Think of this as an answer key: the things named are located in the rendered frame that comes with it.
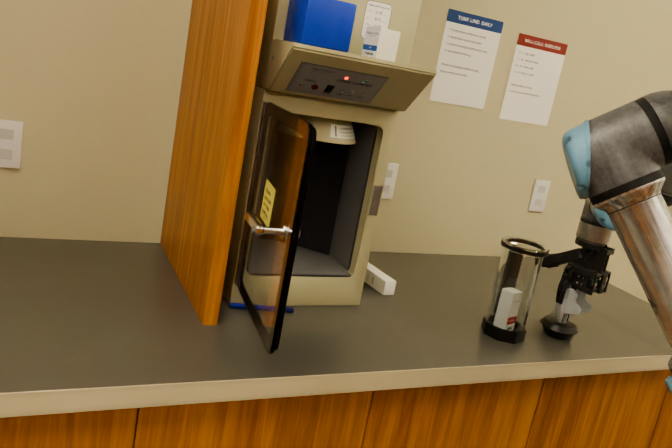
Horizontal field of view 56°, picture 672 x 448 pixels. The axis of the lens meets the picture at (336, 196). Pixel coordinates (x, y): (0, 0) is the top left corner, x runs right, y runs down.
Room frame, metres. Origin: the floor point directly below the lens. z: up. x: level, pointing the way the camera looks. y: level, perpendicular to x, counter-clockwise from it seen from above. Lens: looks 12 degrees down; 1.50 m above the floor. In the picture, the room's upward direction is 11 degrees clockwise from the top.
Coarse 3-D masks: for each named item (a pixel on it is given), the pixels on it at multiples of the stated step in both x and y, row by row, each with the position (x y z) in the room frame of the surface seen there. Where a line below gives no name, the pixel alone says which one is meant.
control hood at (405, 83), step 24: (288, 48) 1.20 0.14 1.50; (312, 48) 1.20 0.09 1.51; (288, 72) 1.23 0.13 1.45; (360, 72) 1.28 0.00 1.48; (384, 72) 1.29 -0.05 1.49; (408, 72) 1.31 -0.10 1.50; (432, 72) 1.32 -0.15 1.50; (312, 96) 1.31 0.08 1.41; (384, 96) 1.35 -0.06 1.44; (408, 96) 1.37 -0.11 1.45
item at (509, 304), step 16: (512, 240) 1.46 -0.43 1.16; (528, 240) 1.47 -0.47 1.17; (512, 256) 1.39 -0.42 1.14; (528, 256) 1.38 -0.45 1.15; (512, 272) 1.39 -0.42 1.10; (528, 272) 1.38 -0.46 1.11; (496, 288) 1.41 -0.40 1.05; (512, 288) 1.38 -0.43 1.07; (528, 288) 1.38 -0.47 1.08; (496, 304) 1.40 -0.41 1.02; (512, 304) 1.38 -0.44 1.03; (528, 304) 1.39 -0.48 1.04; (496, 320) 1.39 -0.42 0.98; (512, 320) 1.38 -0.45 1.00
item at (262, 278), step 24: (288, 120) 1.11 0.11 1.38; (264, 144) 1.24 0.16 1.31; (288, 144) 1.09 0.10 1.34; (264, 168) 1.21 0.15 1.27; (288, 168) 1.06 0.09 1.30; (288, 192) 1.04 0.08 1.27; (288, 216) 1.02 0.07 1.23; (264, 240) 1.13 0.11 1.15; (288, 240) 1.00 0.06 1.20; (264, 264) 1.11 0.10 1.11; (288, 264) 0.99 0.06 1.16; (240, 288) 1.24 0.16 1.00; (264, 288) 1.08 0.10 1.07; (264, 312) 1.06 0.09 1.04; (264, 336) 1.03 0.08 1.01
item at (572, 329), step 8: (544, 320) 1.49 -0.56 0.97; (552, 320) 1.48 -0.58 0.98; (544, 328) 1.48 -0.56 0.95; (552, 328) 1.46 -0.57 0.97; (560, 328) 1.45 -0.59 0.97; (568, 328) 1.45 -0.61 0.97; (576, 328) 1.47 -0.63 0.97; (552, 336) 1.46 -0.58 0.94; (560, 336) 1.45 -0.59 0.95; (568, 336) 1.46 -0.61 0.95
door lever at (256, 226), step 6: (246, 216) 1.08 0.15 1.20; (252, 216) 1.06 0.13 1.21; (252, 222) 1.03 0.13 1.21; (258, 222) 1.03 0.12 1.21; (252, 228) 1.02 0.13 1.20; (258, 228) 1.01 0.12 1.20; (264, 228) 1.02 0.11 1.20; (270, 228) 1.02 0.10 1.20; (276, 228) 1.03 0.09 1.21; (282, 228) 1.03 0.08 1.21; (258, 234) 1.01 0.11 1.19; (276, 234) 1.02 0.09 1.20; (282, 234) 1.02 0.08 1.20
